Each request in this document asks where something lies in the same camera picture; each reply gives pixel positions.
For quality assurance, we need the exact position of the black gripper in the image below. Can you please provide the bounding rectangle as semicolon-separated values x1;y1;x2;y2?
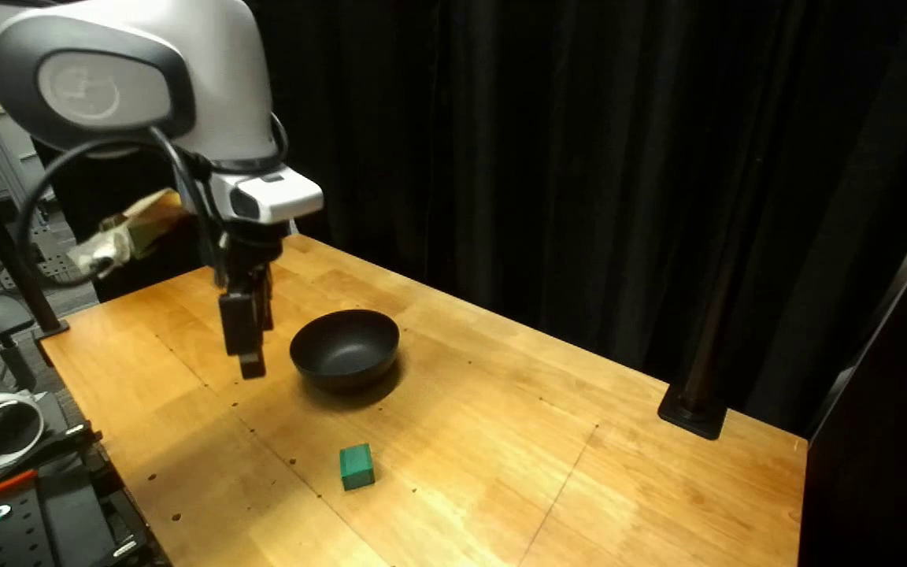
217;216;294;382

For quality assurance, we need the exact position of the green block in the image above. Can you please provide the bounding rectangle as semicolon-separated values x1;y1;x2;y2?
337;441;379;494

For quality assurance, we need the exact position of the black bowl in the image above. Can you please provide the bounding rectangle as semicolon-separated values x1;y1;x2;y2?
287;307;404;383

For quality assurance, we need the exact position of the black perforated side table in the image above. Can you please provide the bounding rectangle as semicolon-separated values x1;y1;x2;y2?
0;313;173;567

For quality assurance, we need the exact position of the black curtain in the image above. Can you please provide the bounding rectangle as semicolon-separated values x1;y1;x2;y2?
242;0;907;435

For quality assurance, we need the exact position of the black dark panel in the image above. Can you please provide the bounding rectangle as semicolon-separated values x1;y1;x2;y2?
797;168;907;567

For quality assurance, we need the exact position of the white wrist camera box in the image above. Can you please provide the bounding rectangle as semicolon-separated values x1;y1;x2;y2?
206;168;327;226

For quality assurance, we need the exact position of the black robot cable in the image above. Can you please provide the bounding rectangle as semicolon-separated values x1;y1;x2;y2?
17;125;232;290

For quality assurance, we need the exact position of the orange handled tool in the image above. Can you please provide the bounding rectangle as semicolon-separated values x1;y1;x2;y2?
0;467;44;502

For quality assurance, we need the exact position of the black metal post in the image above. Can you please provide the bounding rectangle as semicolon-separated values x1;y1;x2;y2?
654;0;907;441

